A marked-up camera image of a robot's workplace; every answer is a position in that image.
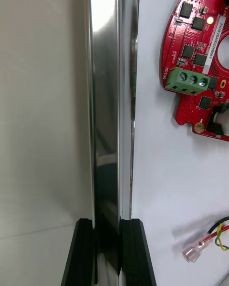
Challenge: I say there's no round red circuit board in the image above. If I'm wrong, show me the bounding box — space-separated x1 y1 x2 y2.
161 0 229 144

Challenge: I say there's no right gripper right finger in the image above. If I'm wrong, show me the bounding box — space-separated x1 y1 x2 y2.
119 217 157 286

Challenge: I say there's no steel tray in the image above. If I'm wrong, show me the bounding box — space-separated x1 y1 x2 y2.
83 0 142 286

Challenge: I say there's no red black green-yellow wire harness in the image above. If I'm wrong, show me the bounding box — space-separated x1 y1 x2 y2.
181 215 229 263

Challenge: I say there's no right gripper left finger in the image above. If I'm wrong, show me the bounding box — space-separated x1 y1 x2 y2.
60 218 99 286

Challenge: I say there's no white paper sheet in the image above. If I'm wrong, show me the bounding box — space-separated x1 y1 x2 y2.
130 0 229 286

